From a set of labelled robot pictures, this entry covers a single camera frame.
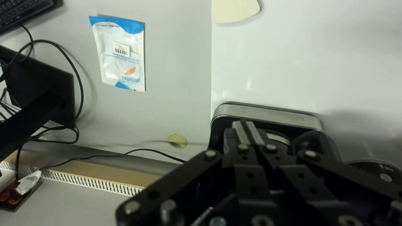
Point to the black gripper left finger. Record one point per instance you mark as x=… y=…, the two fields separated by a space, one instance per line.
x=247 y=175

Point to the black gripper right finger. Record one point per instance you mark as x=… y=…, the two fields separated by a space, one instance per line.
x=309 y=183

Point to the blue white plastic packet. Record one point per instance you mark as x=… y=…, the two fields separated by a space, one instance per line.
x=121 y=51

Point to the white power adapter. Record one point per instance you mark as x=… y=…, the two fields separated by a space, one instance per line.
x=28 y=182

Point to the black monitor stand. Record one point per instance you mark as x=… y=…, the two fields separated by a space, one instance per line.
x=33 y=91

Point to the red black flat object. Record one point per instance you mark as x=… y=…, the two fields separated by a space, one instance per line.
x=10 y=199

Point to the black keyboard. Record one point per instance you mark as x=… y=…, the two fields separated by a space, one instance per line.
x=20 y=10

